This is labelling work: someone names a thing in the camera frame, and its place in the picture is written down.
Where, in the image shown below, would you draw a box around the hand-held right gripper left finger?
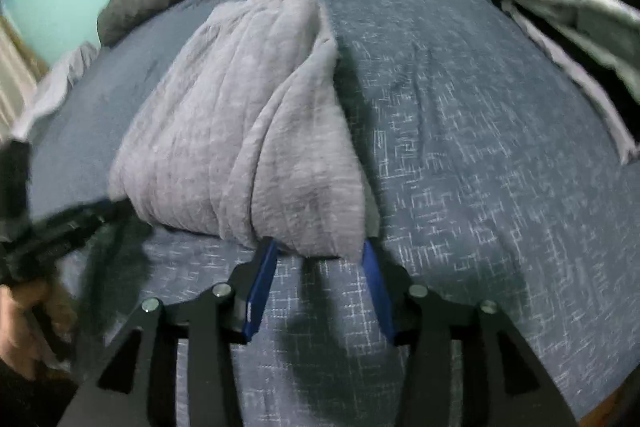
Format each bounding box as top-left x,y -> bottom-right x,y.
57,239 -> 279,427

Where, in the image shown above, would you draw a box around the person's left hand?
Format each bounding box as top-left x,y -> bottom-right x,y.
0,282 -> 76,380

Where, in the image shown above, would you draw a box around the striped curtain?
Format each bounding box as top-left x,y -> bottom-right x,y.
0,14 -> 51,132

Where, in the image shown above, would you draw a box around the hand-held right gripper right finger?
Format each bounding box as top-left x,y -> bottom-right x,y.
361,241 -> 576,427

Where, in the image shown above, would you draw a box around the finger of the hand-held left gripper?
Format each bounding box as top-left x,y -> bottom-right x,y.
30,199 -> 136,258

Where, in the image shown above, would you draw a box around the light grey blanket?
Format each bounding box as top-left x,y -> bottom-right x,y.
12,42 -> 101,140

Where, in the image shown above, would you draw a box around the white and black folded clothes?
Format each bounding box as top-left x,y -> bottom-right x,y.
482,0 -> 640,165

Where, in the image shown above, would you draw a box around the grey knitted robe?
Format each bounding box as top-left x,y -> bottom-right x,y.
107,0 -> 381,260

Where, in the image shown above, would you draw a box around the bed with blue patterned sheet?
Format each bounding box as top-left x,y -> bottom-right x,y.
25,0 -> 640,423

